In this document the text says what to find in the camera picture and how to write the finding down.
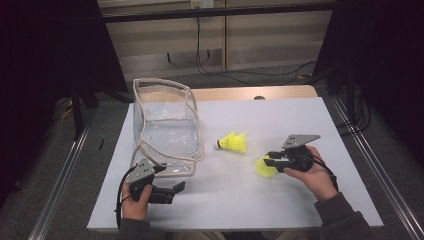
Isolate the white wall outlet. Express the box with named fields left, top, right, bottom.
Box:
left=190, top=0, right=215, bottom=9

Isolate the black curtain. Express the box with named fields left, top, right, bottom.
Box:
left=313, top=0, right=424, bottom=164
left=0, top=0, right=128, bottom=208

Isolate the person's left leg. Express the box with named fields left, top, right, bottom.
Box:
left=173, top=232, right=224, bottom=240

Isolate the wooden table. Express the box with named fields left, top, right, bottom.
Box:
left=133, top=84, right=319, bottom=103

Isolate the yellow cable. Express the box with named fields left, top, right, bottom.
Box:
left=54, top=97, right=75, bottom=120

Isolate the person's leg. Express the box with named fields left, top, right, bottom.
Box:
left=173, top=232, right=224, bottom=240
left=261, top=230, right=321, bottom=240

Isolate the white table cover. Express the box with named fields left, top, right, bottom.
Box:
left=87, top=97, right=384, bottom=232

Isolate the clear plastic bag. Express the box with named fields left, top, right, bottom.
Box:
left=130, top=78, right=206, bottom=178

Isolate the hand-held gripper cable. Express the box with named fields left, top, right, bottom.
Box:
left=308, top=154, right=340, bottom=193
left=114, top=166, right=134, bottom=230

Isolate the black metal crossbar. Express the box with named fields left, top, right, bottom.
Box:
left=102, top=2, right=336, bottom=24

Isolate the long black floor cable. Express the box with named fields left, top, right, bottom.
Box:
left=195, top=7, right=318, bottom=86

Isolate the right hand-held gripper cable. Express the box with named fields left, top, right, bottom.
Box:
left=308, top=154, right=340, bottom=193

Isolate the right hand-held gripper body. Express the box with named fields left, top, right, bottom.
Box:
left=276, top=134, right=322, bottom=174

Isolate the person's right hand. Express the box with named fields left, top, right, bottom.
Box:
left=283, top=145, right=339, bottom=203

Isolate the person's left hand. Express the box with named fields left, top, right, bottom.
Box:
left=121, top=182, right=154, bottom=221

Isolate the black cable bundle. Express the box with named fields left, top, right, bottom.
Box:
left=335, top=89, right=372, bottom=137

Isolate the left hand-held gripper cable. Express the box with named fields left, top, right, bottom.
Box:
left=114, top=166, right=134, bottom=230

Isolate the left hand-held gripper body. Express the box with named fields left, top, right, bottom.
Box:
left=125, top=158, right=176, bottom=205

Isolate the black stand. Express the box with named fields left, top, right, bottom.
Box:
left=70, top=79, right=100, bottom=141

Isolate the person's right leg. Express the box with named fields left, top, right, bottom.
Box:
left=261, top=230, right=321, bottom=240

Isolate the metal floor rail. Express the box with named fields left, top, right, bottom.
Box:
left=331, top=96, right=424, bottom=240
left=28, top=126, right=92, bottom=240

